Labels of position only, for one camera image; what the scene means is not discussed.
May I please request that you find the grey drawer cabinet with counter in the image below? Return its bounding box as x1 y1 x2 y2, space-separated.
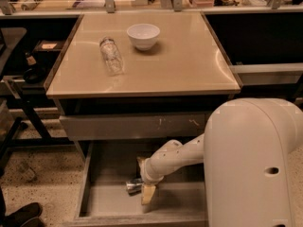
43 10 244 163

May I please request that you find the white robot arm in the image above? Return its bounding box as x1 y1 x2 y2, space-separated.
138 98 303 227

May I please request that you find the open grey middle drawer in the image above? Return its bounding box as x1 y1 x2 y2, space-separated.
64 139 208 227

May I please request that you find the closed grey top drawer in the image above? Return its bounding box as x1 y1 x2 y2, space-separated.
60 112 210 141

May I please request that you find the black round object under desk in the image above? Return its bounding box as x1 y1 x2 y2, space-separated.
23 67 46 84

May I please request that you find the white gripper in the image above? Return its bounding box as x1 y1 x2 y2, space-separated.
137 157 164 205

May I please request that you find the silver redbull can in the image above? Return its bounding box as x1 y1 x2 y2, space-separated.
126 178 143 195

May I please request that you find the black shoe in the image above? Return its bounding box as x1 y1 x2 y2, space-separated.
0 202 45 227

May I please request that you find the crumpled plastic on floor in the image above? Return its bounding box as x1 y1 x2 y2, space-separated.
18 162 37 182

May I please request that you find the black desk at left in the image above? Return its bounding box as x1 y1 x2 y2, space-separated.
0 27 73 165

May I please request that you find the white ceramic bowl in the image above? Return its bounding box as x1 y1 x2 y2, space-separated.
127 24 160 51

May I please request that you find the clear plastic water bottle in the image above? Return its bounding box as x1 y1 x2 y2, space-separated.
99 37 124 76

